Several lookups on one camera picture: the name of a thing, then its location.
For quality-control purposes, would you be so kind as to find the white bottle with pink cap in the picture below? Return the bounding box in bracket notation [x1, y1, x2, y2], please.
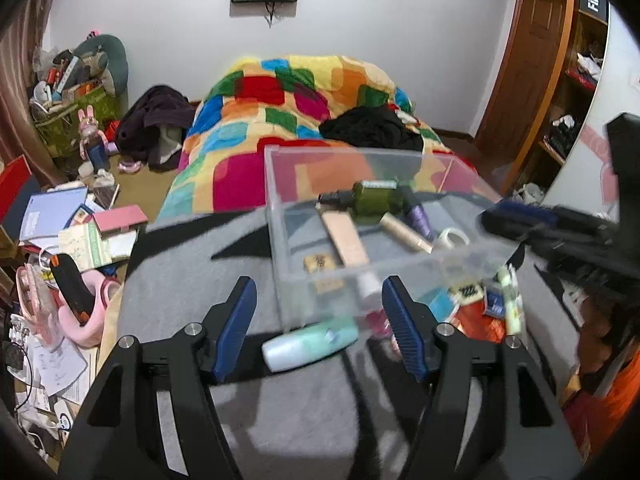
[356, 271, 396, 342]

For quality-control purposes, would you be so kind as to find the flat pink beige tube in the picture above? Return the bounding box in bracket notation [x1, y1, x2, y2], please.
[320, 208, 371, 268]

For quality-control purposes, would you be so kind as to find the grey black patterned mat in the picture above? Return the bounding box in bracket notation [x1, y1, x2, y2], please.
[97, 200, 581, 480]

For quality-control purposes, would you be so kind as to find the mint green bottle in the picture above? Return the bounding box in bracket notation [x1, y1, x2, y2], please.
[261, 316, 360, 373]

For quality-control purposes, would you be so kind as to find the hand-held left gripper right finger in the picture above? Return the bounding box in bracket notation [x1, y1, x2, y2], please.
[381, 276, 583, 480]

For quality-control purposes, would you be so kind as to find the red box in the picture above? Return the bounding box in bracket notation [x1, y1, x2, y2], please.
[0, 155, 43, 221]

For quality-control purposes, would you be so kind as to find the light green tube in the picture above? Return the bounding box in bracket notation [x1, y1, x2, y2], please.
[496, 265, 525, 336]

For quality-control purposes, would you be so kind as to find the pink mesh case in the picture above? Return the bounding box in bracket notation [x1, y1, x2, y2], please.
[15, 265, 58, 346]

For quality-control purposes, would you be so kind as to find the purple bottle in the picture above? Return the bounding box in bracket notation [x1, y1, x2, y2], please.
[402, 187, 436, 241]

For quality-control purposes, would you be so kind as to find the grey plush pillow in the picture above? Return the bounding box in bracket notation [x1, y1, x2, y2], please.
[72, 34, 130, 97]

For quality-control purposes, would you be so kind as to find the green basket of clutter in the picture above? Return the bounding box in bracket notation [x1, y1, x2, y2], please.
[34, 85, 121, 158]

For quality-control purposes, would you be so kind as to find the clear tape roll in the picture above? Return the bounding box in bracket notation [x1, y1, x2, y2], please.
[434, 227, 472, 251]

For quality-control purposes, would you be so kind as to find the black printed box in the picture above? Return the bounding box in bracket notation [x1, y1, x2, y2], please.
[577, 0, 611, 26]

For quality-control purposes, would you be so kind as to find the pink bunny toy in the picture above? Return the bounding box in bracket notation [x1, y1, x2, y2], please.
[76, 105, 112, 176]

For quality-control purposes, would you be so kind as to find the pink house-shaped box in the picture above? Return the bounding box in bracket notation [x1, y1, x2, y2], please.
[92, 205, 149, 236]

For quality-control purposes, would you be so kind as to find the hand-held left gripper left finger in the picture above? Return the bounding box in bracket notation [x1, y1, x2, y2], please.
[57, 276, 257, 480]

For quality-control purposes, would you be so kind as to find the pale green booklet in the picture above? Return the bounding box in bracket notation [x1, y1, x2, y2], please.
[59, 222, 113, 271]

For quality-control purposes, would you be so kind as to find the striped curtain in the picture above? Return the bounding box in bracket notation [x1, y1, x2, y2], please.
[0, 0, 63, 186]

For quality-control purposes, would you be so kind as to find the dark green glass bottle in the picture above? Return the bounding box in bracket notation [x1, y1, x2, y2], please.
[318, 179, 406, 225]

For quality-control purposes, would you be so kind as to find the clear plastic box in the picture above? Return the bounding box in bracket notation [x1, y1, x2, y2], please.
[264, 144, 523, 328]

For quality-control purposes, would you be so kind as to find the black clothing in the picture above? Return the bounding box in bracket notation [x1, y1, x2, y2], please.
[319, 105, 425, 153]

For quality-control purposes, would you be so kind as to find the dark clothing pile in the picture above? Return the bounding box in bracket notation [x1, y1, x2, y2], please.
[115, 85, 196, 172]

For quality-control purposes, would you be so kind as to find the wooden shelf unit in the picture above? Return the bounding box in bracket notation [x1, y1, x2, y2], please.
[505, 0, 613, 196]

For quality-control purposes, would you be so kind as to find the teal packet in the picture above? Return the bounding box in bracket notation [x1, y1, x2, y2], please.
[420, 287, 461, 323]

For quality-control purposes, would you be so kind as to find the small blue box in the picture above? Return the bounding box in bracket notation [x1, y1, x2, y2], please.
[482, 290, 506, 318]

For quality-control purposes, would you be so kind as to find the wooden door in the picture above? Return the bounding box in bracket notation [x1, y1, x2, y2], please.
[472, 0, 576, 161]

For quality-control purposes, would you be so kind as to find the small card with black comb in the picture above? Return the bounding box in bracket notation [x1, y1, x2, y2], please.
[448, 282, 483, 306]

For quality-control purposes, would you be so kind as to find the gold beige tube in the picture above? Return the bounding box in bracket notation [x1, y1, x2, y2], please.
[379, 212, 435, 255]

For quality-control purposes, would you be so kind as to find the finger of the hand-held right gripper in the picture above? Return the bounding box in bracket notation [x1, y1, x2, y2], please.
[480, 199, 618, 241]
[525, 237, 626, 286]

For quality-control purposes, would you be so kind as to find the colourful patchwork blanket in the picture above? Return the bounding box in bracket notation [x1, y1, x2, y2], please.
[157, 54, 503, 221]

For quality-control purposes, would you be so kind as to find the black orange tool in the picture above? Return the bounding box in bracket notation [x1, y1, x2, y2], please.
[49, 254, 98, 326]

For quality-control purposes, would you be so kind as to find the white papers pile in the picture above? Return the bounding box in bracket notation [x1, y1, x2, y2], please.
[15, 330, 101, 411]

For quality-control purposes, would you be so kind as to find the orange packet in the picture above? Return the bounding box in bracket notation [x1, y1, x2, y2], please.
[450, 300, 508, 345]

